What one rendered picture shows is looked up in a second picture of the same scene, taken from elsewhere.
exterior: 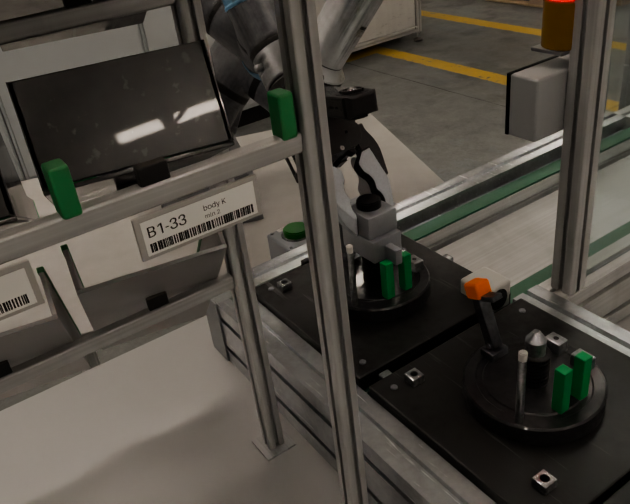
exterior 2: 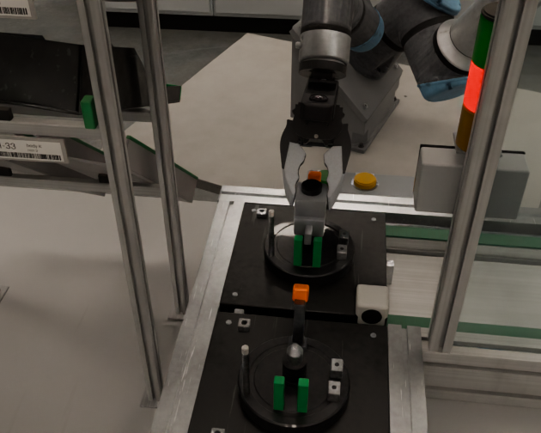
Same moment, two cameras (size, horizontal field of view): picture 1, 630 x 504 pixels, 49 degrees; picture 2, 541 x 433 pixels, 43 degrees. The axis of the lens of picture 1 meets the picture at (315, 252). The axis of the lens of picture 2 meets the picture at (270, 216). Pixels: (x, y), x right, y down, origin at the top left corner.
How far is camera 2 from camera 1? 55 cm
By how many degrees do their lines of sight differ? 31
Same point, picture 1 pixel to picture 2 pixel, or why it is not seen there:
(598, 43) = (476, 159)
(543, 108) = (428, 188)
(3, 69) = not seen: outside the picture
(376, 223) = (302, 205)
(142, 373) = not seen: hidden behind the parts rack
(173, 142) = (45, 98)
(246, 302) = (166, 209)
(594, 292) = (463, 363)
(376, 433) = (189, 340)
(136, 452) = (118, 263)
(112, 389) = (147, 217)
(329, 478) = not seen: hidden behind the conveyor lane
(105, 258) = (237, 125)
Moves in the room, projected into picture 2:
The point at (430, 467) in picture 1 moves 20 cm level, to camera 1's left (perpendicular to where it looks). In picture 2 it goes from (186, 381) to (84, 312)
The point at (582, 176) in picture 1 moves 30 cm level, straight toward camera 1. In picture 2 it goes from (449, 261) to (222, 352)
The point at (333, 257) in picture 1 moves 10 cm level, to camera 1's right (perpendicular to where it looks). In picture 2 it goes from (127, 210) to (193, 246)
